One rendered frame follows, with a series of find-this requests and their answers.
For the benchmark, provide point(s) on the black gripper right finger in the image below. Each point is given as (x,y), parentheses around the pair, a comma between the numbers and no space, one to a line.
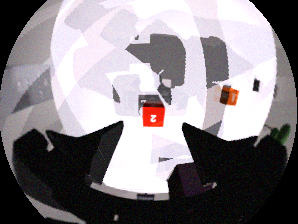
(211,154)

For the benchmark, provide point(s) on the orange block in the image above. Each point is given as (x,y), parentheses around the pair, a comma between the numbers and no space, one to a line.
(229,96)

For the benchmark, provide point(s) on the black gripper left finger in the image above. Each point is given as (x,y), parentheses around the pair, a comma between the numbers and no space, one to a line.
(93,152)

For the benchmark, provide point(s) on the red block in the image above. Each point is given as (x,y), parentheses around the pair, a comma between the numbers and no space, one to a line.
(153,115)

